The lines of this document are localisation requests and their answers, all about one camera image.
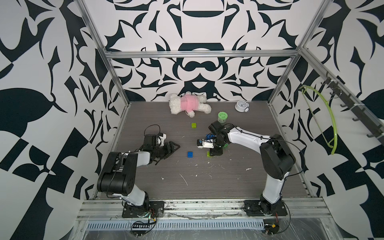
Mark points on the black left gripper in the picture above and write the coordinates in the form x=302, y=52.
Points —
x=171, y=148

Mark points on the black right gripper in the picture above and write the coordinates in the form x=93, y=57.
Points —
x=212, y=151

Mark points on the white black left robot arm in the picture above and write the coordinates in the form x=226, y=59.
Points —
x=117, y=178

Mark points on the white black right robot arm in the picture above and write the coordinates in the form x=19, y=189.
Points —
x=277, y=157

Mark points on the green lidded round jar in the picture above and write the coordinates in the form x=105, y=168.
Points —
x=222, y=117

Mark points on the white alarm clock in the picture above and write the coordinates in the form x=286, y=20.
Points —
x=242, y=106

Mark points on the white plush teddy pink shirt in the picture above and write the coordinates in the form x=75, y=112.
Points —
x=189, y=103

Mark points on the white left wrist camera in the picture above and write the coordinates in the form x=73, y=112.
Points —
x=161, y=137

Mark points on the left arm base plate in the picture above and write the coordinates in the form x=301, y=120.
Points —
x=149, y=209

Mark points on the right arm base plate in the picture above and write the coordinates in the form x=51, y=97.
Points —
x=259, y=208

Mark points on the black wall hook rack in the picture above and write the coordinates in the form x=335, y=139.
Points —
x=351, y=103

